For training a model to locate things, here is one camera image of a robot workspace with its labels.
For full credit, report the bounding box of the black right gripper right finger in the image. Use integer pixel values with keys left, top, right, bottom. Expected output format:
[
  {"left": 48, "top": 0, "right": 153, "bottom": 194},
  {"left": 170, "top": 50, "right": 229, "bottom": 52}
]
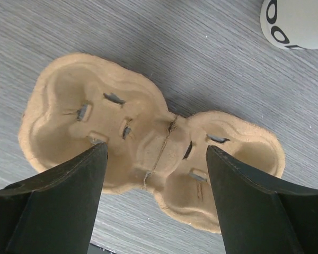
[{"left": 206, "top": 146, "right": 318, "bottom": 253}]

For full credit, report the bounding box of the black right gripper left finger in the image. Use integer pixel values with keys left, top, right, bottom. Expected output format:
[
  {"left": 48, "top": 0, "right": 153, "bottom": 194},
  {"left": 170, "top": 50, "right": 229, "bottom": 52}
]
[{"left": 0, "top": 143, "right": 108, "bottom": 253}]

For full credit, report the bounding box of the brown cardboard cup carrier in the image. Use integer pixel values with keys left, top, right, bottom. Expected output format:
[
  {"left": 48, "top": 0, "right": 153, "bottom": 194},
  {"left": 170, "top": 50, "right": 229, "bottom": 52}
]
[{"left": 18, "top": 53, "right": 286, "bottom": 233}]

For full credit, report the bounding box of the white paper cup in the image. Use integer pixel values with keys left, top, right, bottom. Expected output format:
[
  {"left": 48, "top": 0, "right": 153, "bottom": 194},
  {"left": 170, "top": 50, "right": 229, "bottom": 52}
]
[{"left": 260, "top": 0, "right": 318, "bottom": 50}]

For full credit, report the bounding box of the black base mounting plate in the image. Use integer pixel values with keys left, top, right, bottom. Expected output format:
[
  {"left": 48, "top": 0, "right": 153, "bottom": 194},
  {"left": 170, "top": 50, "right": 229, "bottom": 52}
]
[{"left": 87, "top": 243, "right": 115, "bottom": 254}]

